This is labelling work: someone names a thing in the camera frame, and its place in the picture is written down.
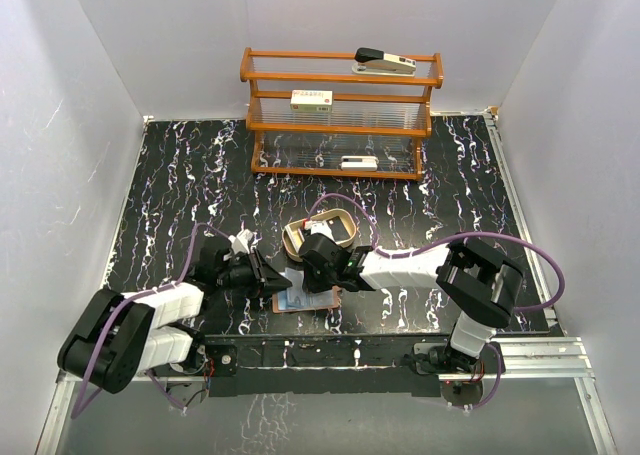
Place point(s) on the pink leather card holder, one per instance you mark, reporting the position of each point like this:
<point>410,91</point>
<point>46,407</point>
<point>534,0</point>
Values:
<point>329,299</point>

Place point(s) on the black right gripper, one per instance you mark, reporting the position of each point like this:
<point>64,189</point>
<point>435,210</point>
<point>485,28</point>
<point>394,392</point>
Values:
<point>310,285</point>

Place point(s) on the black and white stapler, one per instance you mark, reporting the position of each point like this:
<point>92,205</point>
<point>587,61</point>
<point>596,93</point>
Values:
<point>369,61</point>

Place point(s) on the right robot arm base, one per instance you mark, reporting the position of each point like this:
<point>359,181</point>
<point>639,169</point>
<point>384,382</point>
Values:
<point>442,360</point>

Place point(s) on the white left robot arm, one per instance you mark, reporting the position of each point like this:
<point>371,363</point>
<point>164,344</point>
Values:
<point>119,335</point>

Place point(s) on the small white stapler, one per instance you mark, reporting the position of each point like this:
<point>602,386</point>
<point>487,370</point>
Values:
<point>364,163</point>

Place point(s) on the orange wooden shelf rack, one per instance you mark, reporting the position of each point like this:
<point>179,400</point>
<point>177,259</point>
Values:
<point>388,117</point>

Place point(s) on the stack of credit cards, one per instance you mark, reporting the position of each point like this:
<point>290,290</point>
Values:
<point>340,234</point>

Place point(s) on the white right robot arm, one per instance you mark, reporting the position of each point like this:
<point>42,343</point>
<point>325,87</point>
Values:
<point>482,281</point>

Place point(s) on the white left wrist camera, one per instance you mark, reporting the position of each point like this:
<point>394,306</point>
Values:
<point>242,240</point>

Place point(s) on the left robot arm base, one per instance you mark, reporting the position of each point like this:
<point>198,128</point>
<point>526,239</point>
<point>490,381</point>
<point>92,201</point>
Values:
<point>190,382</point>

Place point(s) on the beige wooden tray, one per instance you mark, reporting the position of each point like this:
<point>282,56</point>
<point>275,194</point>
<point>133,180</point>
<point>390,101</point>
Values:
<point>291,240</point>

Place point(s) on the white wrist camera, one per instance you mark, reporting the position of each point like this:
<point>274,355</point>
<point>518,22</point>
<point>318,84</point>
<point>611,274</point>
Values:
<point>242,240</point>
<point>311,227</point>

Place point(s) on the white VIP credit card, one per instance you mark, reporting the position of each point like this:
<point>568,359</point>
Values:
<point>292,299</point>

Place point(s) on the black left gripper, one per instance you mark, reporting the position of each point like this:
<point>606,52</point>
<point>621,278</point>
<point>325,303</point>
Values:
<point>263,275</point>

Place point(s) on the white staples box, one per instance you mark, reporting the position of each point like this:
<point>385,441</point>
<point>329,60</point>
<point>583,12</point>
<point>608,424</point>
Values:
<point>311,101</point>

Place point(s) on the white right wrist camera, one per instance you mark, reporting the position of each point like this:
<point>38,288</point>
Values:
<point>311,227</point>

